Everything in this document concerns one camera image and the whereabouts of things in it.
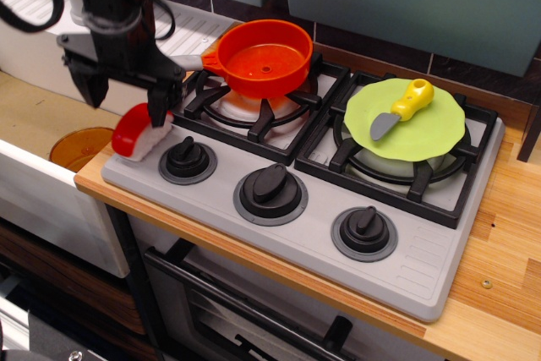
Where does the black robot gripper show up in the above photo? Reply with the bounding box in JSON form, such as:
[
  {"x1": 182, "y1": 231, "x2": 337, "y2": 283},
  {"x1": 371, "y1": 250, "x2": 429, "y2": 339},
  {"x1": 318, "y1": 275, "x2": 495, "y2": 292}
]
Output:
[{"x1": 57, "y1": 22, "x2": 185, "y2": 127}]

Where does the red white toy sushi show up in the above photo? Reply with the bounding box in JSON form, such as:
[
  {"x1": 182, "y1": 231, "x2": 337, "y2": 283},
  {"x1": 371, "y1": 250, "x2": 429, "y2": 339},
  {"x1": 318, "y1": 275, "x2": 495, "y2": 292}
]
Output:
[{"x1": 112, "y1": 103, "x2": 174, "y2": 161}]

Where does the yellow handled toy knife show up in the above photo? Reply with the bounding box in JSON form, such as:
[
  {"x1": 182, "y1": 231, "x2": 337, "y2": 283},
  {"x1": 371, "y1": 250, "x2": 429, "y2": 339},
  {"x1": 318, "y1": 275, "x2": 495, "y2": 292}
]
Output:
[{"x1": 369, "y1": 79, "x2": 434, "y2": 141}]

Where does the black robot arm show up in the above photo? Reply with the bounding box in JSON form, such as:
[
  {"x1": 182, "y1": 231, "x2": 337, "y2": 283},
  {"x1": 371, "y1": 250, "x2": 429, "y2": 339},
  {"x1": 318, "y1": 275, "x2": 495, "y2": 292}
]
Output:
[{"x1": 57, "y1": 0, "x2": 185, "y2": 128}]

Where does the amber plastic bowl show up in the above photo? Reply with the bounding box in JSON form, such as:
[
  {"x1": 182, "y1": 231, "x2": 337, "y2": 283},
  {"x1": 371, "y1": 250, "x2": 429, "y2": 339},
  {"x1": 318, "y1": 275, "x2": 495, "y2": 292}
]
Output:
[{"x1": 49, "y1": 127, "x2": 113, "y2": 172}]

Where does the white toy sink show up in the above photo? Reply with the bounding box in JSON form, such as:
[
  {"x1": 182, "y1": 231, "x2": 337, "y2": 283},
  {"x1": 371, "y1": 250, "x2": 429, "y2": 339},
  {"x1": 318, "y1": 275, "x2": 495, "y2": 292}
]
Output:
[{"x1": 1, "y1": 0, "x2": 234, "y2": 278}]

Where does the left black stove knob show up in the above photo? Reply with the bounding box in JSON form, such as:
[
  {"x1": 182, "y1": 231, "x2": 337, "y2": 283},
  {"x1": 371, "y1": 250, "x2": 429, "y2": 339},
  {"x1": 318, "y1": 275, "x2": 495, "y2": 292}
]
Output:
[{"x1": 158, "y1": 136, "x2": 217, "y2": 186}]

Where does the black stove knob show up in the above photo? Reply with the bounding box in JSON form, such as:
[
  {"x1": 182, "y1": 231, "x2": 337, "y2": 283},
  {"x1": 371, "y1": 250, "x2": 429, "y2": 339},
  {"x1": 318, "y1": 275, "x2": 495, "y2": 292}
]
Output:
[
  {"x1": 331, "y1": 206, "x2": 398, "y2": 263},
  {"x1": 233, "y1": 163, "x2": 309, "y2": 227},
  {"x1": 158, "y1": 136, "x2": 217, "y2": 186}
]

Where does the orange toy saucepan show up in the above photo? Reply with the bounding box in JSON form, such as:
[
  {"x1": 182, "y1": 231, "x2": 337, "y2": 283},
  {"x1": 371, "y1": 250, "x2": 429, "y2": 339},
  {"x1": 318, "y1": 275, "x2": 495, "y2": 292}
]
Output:
[{"x1": 168, "y1": 19, "x2": 314, "y2": 100}]

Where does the left black burner grate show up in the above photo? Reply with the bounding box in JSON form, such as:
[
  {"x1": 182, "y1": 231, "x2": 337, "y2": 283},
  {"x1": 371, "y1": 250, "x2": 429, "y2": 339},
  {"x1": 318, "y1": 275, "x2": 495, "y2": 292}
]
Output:
[{"x1": 172, "y1": 52, "x2": 351, "y2": 165}]

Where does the black burner grate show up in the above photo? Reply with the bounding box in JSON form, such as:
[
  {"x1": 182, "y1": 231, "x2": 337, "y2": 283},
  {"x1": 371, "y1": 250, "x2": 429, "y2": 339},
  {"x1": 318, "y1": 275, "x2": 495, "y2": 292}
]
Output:
[
  {"x1": 172, "y1": 52, "x2": 351, "y2": 165},
  {"x1": 294, "y1": 71, "x2": 504, "y2": 229}
]

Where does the middle black stove knob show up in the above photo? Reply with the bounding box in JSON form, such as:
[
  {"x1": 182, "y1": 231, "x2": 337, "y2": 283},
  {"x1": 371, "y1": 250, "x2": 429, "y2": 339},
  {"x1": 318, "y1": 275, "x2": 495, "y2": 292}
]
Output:
[{"x1": 233, "y1": 163, "x2": 309, "y2": 227}]

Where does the toy oven door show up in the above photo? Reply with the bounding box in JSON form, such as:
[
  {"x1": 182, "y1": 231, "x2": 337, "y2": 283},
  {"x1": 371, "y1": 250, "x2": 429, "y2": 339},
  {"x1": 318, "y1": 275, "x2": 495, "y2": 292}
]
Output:
[{"x1": 143, "y1": 239, "x2": 355, "y2": 360}]

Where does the right black stove knob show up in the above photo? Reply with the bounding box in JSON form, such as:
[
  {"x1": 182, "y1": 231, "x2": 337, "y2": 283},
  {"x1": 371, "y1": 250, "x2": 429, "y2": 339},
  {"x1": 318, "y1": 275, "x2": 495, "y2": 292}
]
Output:
[{"x1": 331, "y1": 206, "x2": 398, "y2": 263}]

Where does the green toy plate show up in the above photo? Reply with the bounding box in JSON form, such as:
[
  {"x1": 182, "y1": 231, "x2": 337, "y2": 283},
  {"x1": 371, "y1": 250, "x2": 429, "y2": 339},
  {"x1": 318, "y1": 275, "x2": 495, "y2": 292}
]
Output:
[{"x1": 344, "y1": 79, "x2": 466, "y2": 161}]

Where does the grey toy stove top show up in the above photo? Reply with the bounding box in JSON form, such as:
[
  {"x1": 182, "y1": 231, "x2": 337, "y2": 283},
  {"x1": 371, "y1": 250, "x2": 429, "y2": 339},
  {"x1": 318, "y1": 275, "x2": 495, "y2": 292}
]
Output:
[{"x1": 101, "y1": 59, "x2": 506, "y2": 323}]

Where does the right black burner grate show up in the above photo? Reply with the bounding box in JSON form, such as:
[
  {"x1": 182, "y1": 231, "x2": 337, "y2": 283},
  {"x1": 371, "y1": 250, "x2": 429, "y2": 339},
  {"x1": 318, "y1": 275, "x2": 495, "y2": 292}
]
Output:
[{"x1": 294, "y1": 71, "x2": 504, "y2": 229}]

